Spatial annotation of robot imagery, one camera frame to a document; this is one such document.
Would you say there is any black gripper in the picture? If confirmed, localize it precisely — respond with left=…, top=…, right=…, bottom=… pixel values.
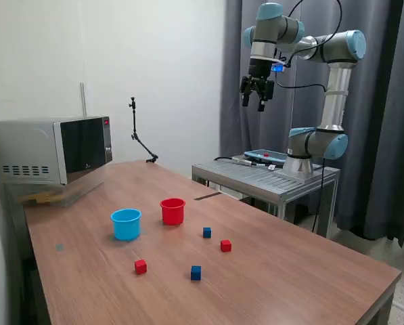
left=240, top=58, right=275, bottom=112

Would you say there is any blue teach pendant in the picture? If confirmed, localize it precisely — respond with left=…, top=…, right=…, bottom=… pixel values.
left=244, top=149, right=288, bottom=167

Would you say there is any grey metal robot stand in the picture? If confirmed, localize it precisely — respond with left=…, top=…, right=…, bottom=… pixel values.
left=192, top=155, right=341, bottom=240

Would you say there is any grey curtain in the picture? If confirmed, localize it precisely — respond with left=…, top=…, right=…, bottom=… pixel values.
left=219, top=0, right=404, bottom=248

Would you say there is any red plastic cup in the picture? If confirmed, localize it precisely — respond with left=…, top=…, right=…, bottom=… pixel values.
left=159, top=198, right=187, bottom=226

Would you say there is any blue plastic cup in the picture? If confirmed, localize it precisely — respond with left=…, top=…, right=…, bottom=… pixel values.
left=110, top=208, right=143, bottom=242

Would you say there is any silver microwave oven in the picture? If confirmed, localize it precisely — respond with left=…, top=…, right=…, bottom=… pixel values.
left=0, top=116, right=113, bottom=186

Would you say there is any wooden block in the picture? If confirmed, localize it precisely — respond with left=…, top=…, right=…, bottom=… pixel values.
left=18, top=192, right=59, bottom=206

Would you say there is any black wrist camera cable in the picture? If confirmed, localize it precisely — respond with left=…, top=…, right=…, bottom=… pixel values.
left=272, top=0, right=344, bottom=92

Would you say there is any black pendant cable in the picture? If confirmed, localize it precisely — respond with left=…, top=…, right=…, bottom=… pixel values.
left=213, top=156, right=277, bottom=170

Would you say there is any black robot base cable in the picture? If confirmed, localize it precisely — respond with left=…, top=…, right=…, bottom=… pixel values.
left=313, top=162, right=328, bottom=234

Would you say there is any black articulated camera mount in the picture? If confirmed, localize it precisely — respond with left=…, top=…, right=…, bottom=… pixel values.
left=128, top=97, right=159, bottom=164

